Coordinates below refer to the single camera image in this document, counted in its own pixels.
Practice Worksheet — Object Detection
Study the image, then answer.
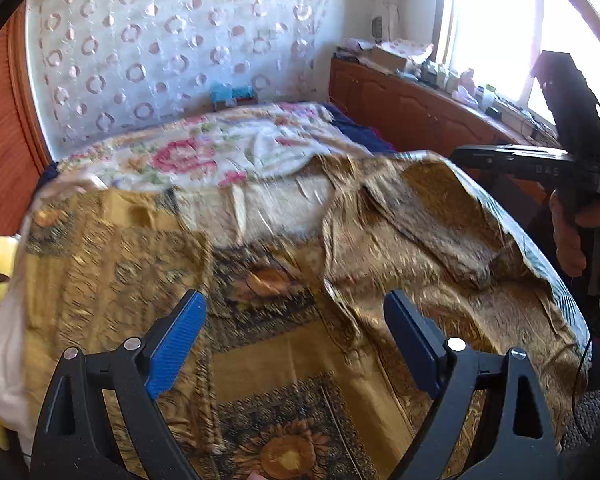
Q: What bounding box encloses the blue toy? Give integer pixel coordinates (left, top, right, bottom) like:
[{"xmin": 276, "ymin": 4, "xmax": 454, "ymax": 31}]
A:
[{"xmin": 210, "ymin": 82, "xmax": 257, "ymax": 109}]

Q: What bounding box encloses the white curtain with pink circles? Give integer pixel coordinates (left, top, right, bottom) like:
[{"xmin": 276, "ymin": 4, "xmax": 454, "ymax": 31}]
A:
[{"xmin": 25, "ymin": 0, "xmax": 331, "ymax": 161}]

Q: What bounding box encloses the person's right hand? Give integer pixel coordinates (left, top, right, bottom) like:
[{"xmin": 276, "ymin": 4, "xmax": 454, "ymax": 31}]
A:
[{"xmin": 549, "ymin": 191, "xmax": 600, "ymax": 278}]

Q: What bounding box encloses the gold patterned cloth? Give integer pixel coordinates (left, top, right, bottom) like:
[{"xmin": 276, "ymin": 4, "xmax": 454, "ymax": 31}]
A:
[{"xmin": 22, "ymin": 152, "xmax": 592, "ymax": 480}]

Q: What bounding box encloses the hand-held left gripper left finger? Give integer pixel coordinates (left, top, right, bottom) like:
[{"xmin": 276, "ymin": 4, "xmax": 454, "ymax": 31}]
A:
[{"xmin": 30, "ymin": 289, "xmax": 208, "ymax": 480}]

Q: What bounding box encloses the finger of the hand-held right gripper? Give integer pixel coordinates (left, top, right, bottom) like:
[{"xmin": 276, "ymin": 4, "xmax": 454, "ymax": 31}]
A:
[{"xmin": 452, "ymin": 144, "xmax": 515, "ymax": 173}]

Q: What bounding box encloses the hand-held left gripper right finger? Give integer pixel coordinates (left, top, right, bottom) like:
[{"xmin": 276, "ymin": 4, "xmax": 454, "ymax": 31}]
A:
[{"xmin": 383, "ymin": 289, "xmax": 561, "ymax": 480}]

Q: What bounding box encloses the dark blue blanket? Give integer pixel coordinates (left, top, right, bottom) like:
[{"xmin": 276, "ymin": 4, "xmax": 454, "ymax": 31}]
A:
[{"xmin": 330, "ymin": 105, "xmax": 397, "ymax": 154}]

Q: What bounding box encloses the wooden cabinet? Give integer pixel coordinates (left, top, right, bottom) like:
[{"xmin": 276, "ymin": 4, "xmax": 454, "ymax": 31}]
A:
[{"xmin": 328, "ymin": 57, "xmax": 566, "ymax": 201}]

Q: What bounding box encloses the wooden headboard panel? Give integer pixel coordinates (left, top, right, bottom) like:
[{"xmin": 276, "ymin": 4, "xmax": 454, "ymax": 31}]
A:
[{"xmin": 0, "ymin": 10, "xmax": 56, "ymax": 238}]

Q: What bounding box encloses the dotted fabric cushion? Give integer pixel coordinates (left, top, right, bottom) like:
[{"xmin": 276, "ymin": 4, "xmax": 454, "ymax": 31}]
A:
[{"xmin": 562, "ymin": 389, "xmax": 600, "ymax": 453}]

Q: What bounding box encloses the cardboard box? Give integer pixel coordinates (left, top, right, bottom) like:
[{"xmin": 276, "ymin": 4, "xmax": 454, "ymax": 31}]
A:
[{"xmin": 371, "ymin": 40, "xmax": 433, "ymax": 74}]

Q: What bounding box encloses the window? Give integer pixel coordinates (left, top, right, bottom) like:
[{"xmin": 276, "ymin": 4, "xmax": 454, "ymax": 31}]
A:
[{"xmin": 432, "ymin": 0, "xmax": 600, "ymax": 133}]

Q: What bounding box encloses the floral quilt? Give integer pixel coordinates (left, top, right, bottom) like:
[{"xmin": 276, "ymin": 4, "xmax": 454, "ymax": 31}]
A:
[{"xmin": 55, "ymin": 102, "xmax": 376, "ymax": 196}]

